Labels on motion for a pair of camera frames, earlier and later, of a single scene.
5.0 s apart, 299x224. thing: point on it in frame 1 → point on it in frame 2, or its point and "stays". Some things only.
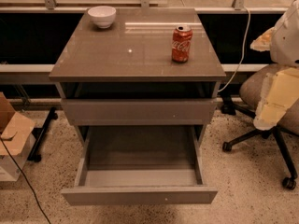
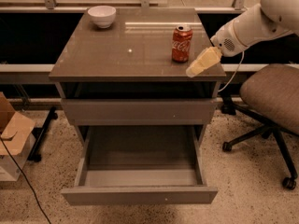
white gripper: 286,41 → 224,41
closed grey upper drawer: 139,112 stays
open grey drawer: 139,165 stays
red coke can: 181,39 stays
